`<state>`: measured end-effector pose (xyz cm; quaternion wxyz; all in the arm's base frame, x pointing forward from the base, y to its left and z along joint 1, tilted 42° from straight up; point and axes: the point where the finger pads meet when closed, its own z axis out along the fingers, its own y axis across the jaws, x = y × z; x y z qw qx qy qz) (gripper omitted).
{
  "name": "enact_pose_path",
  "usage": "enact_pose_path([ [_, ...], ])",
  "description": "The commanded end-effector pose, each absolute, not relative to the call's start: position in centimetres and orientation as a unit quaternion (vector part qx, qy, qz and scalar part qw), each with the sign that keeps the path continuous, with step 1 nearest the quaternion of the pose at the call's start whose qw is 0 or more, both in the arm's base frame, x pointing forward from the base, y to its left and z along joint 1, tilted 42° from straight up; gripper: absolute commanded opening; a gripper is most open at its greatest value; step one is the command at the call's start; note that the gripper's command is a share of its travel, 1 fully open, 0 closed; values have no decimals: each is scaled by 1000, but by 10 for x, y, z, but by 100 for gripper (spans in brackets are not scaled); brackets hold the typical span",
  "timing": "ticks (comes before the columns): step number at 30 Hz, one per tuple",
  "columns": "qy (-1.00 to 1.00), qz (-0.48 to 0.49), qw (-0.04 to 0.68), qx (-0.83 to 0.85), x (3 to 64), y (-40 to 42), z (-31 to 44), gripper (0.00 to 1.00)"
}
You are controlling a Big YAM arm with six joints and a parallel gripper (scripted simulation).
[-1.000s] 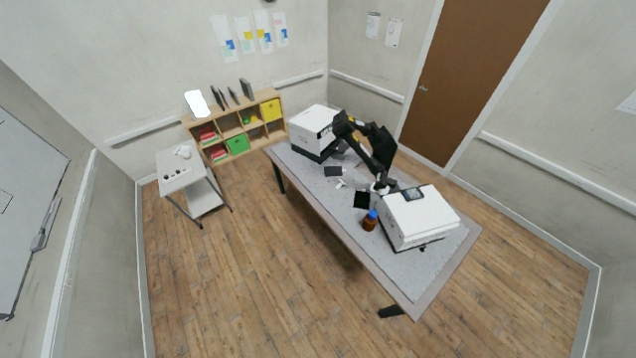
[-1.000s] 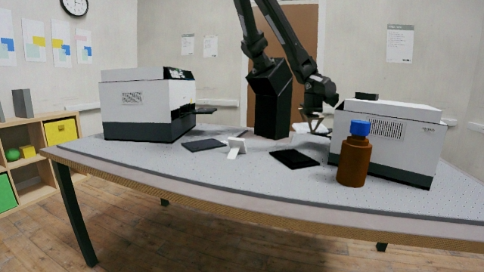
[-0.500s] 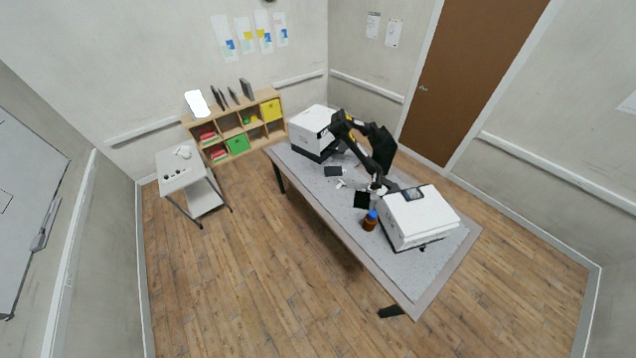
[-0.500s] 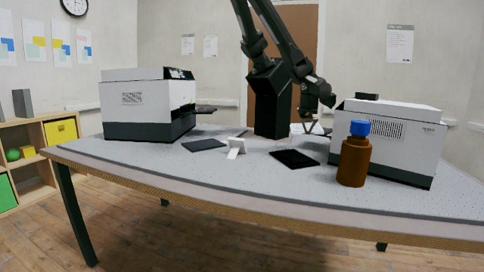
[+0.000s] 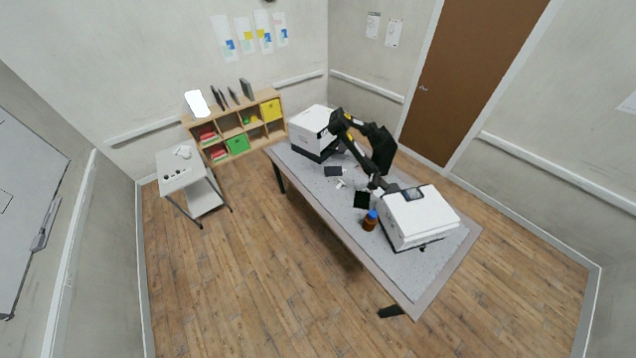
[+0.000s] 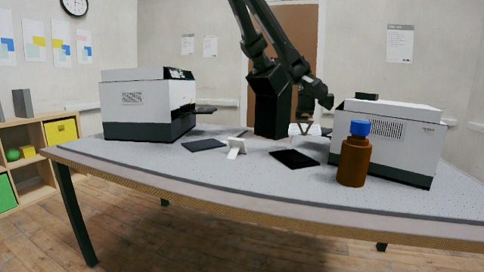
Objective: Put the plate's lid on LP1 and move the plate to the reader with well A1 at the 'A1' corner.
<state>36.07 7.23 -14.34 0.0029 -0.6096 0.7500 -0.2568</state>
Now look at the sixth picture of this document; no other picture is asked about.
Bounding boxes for brown bottle with blue cap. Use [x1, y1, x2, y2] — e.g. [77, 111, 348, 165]
[336, 120, 373, 188]

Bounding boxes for white multi-well plate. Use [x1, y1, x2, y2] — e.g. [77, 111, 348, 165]
[288, 123, 321, 136]

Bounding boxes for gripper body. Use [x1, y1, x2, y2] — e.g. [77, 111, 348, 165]
[295, 94, 314, 120]

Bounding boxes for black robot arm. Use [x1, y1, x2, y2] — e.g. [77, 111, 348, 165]
[228, 0, 334, 111]

